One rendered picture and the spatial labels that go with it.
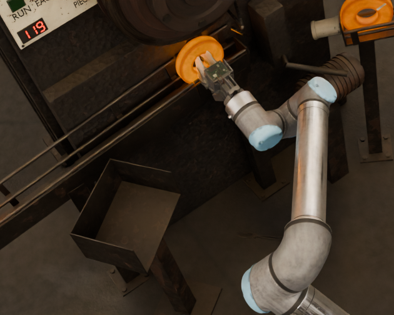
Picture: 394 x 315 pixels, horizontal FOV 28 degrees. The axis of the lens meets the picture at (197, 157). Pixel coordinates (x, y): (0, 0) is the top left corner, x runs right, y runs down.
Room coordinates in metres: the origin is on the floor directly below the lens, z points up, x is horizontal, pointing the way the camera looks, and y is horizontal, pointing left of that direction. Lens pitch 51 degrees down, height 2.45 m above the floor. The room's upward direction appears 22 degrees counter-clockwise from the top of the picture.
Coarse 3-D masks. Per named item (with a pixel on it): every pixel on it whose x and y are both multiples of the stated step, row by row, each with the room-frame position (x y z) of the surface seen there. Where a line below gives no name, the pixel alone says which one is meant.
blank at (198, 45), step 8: (192, 40) 1.73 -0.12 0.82; (200, 40) 1.71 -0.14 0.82; (208, 40) 1.71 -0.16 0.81; (184, 48) 1.71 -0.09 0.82; (192, 48) 1.70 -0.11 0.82; (200, 48) 1.70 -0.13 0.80; (208, 48) 1.71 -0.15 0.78; (216, 48) 1.71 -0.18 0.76; (184, 56) 1.69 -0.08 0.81; (192, 56) 1.69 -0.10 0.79; (216, 56) 1.71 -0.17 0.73; (176, 64) 1.70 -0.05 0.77; (184, 64) 1.68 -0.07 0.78; (192, 64) 1.69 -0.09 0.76; (184, 72) 1.68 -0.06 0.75; (192, 72) 1.69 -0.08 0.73; (184, 80) 1.68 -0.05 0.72; (192, 80) 1.68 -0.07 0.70
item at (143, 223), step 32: (96, 192) 1.41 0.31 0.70; (128, 192) 1.44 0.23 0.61; (160, 192) 1.40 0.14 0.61; (96, 224) 1.36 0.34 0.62; (128, 224) 1.34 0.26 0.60; (160, 224) 1.30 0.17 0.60; (96, 256) 1.26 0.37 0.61; (128, 256) 1.18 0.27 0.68; (160, 256) 1.31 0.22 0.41; (192, 288) 1.40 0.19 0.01
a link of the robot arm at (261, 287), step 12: (264, 264) 0.95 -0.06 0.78; (252, 276) 0.95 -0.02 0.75; (264, 276) 0.92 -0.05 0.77; (276, 276) 0.90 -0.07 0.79; (252, 288) 0.93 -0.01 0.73; (264, 288) 0.90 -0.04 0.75; (276, 288) 0.89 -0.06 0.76; (312, 288) 0.90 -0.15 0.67; (252, 300) 0.91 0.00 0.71; (264, 300) 0.89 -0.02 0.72; (276, 300) 0.88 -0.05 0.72; (288, 300) 0.87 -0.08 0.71; (300, 300) 0.87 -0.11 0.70; (312, 300) 0.86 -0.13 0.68; (324, 300) 0.87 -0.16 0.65; (264, 312) 0.89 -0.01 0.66; (276, 312) 0.87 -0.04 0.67; (288, 312) 0.85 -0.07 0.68; (300, 312) 0.85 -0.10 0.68; (312, 312) 0.84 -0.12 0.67; (324, 312) 0.83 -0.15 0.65; (336, 312) 0.83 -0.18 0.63
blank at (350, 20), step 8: (352, 0) 1.68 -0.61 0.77; (360, 0) 1.67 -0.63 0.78; (368, 0) 1.66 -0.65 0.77; (376, 0) 1.65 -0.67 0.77; (384, 0) 1.64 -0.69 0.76; (344, 8) 1.69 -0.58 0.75; (352, 8) 1.67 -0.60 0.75; (360, 8) 1.67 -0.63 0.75; (368, 8) 1.66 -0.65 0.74; (376, 8) 1.65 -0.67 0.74; (384, 8) 1.64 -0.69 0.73; (392, 8) 1.64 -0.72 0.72; (344, 16) 1.68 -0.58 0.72; (352, 16) 1.68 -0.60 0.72; (376, 16) 1.66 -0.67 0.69; (384, 16) 1.64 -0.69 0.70; (392, 16) 1.64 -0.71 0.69; (344, 24) 1.68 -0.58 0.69; (352, 24) 1.68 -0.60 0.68; (360, 24) 1.67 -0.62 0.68; (368, 24) 1.66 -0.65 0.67
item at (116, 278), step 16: (240, 80) 1.69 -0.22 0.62; (256, 160) 1.68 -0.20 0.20; (256, 176) 1.71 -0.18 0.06; (272, 176) 1.70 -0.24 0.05; (80, 192) 1.53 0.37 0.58; (256, 192) 1.68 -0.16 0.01; (272, 192) 1.66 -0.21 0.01; (80, 208) 1.52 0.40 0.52; (112, 272) 1.58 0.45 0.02; (128, 272) 1.53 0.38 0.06; (128, 288) 1.50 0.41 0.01
